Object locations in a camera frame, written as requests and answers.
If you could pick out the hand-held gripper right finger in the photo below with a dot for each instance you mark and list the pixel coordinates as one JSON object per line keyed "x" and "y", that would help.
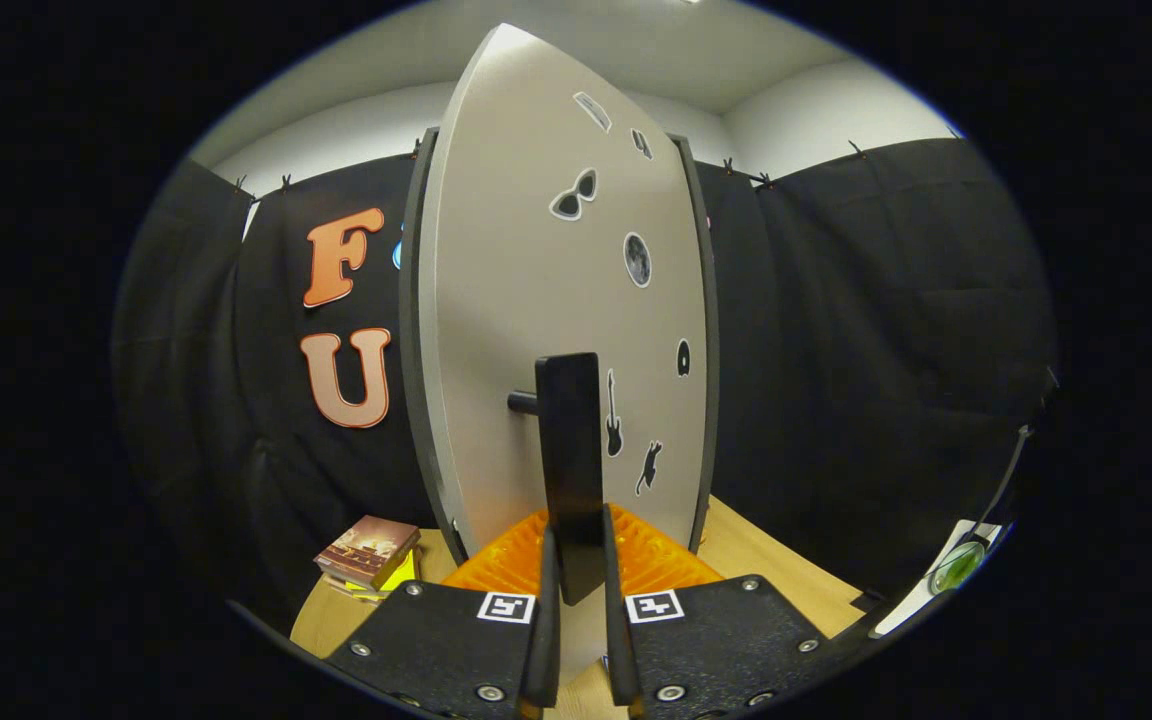
{"x": 618, "y": 650}

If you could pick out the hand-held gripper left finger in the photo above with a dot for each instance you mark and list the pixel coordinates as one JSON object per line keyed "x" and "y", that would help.
{"x": 541, "y": 650}

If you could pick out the grey shoe cabinet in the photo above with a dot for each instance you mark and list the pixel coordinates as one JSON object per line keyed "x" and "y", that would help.
{"x": 408, "y": 350}

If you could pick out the beige shoe cabinet door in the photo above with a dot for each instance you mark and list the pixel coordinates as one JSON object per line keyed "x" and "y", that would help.
{"x": 516, "y": 250}

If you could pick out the yellow book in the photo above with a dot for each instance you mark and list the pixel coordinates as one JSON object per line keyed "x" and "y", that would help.
{"x": 398, "y": 578}

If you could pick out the thin brown book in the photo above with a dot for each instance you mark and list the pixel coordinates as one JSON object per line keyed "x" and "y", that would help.
{"x": 351, "y": 592}

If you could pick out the thick brown picture-cover book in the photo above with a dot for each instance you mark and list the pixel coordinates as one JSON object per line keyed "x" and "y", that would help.
{"x": 366, "y": 548}

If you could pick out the white paper sheet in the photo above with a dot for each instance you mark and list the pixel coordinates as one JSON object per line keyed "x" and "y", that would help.
{"x": 901, "y": 615}

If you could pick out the small green object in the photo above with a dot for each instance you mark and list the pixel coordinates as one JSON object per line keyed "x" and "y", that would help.
{"x": 956, "y": 568}

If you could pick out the black backdrop cloth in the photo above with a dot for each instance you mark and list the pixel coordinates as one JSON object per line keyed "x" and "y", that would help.
{"x": 836, "y": 350}

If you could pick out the row of black clips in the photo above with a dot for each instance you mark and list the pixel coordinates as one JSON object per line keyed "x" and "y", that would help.
{"x": 728, "y": 166}

